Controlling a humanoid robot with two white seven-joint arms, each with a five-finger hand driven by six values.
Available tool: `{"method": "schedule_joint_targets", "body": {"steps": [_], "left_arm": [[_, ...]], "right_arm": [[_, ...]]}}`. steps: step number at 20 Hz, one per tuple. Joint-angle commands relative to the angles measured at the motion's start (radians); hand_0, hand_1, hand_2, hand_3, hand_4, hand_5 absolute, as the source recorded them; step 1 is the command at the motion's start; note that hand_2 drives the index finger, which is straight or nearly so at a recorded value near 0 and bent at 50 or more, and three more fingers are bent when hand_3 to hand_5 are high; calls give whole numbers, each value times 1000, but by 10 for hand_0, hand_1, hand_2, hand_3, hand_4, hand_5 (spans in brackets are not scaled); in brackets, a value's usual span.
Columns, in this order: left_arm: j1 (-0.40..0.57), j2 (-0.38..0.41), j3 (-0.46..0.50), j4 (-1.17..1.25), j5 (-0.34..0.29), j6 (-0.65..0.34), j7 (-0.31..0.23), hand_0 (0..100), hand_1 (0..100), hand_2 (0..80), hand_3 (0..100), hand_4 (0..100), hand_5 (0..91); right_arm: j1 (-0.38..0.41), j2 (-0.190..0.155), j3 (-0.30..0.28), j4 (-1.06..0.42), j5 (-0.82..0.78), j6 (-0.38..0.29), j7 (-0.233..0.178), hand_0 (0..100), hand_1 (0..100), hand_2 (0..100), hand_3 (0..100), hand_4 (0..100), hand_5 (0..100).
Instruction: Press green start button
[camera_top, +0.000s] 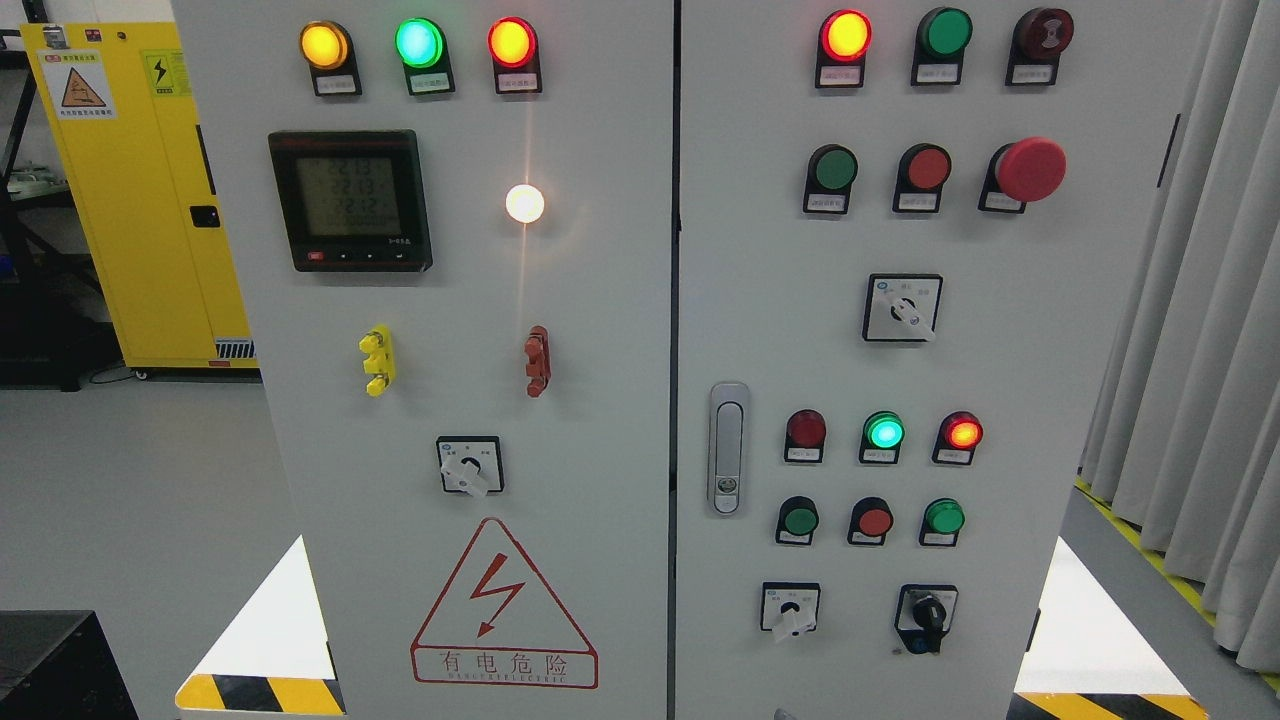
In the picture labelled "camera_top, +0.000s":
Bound red indicator light top right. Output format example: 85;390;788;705
814;8;873;90

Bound white selector switch left door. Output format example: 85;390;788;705
436;436;506;498

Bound red push button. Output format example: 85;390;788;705
847;496;893;546
891;143;952;214

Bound green push button upper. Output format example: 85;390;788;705
803;143;859;215

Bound green start push button lower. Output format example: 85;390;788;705
774;496;820;546

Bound red indicator light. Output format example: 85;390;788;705
783;409;827;464
814;8;873;90
932;411;984;466
486;15;541;94

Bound white glowing indicator light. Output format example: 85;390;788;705
504;183;547;225

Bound red indicator light lower left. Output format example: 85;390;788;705
783;409;827;464

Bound black key switch bottom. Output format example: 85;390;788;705
893;584;959;655

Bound black digital power meter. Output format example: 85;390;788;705
268;129;433;272

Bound green indicator light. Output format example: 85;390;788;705
910;6;973;87
394;17;456;96
858;410;905;465

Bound white selector switch upper right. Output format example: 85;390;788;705
861;273;945;343

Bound grey electrical control cabinet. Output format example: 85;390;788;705
173;1;1213;719

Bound green push button lower right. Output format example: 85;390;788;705
916;498;966;548

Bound yellow indicator light top left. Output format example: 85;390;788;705
300;20;362;97

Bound red terminal connector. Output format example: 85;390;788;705
524;325;552;398

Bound white selector switch bottom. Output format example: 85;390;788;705
760;582;820;643

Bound red indicator light lower right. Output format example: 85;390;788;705
932;411;984;466

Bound red electrical hazard warning sticker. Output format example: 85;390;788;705
410;518;599;689

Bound red indicator light top left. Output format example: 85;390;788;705
486;15;541;94

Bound yellow safety storage cabinet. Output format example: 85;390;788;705
20;22;257;373

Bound red push button upper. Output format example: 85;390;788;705
891;143;952;214

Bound grey cabinet door handle lock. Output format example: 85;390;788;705
707;382;750;518

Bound red push button lower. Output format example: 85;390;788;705
847;496;893;546

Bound black box bottom left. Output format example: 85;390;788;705
1;610;138;719

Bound yellow terminal connector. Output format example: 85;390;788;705
358;323;397;397

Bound red emergency stop mushroom button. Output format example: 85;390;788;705
977;136;1068;214

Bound green indicator light top left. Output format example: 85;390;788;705
394;17;456;96

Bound grey curtain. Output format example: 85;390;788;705
1082;1;1279;675

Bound white selector switch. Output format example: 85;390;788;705
760;582;820;643
861;273;945;343

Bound green indicator light lower middle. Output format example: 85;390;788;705
858;410;905;465

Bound dark red buzzer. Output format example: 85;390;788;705
1005;6;1074;87

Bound green indicator light top right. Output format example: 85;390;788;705
910;6;973;87

